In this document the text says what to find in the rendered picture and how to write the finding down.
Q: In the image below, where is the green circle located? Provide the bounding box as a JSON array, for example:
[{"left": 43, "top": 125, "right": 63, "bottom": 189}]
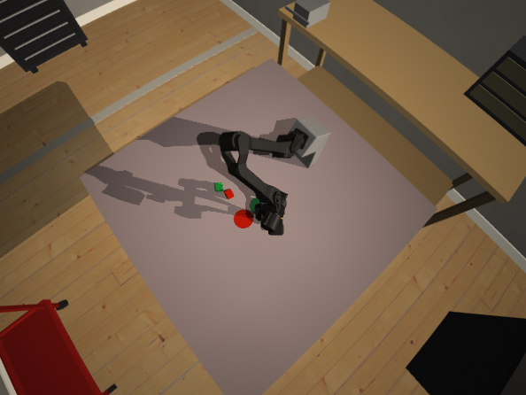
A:
[{"left": 251, "top": 198, "right": 259, "bottom": 212}]

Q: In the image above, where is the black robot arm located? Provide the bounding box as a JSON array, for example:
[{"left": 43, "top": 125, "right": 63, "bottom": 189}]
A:
[{"left": 219, "top": 128, "right": 308, "bottom": 233}]

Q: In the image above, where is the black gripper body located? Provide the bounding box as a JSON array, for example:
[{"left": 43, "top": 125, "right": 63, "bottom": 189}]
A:
[{"left": 268, "top": 212, "right": 285, "bottom": 236}]

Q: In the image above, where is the red circle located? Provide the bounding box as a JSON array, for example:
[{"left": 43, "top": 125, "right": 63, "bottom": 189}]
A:
[{"left": 234, "top": 210, "right": 253, "bottom": 228}]

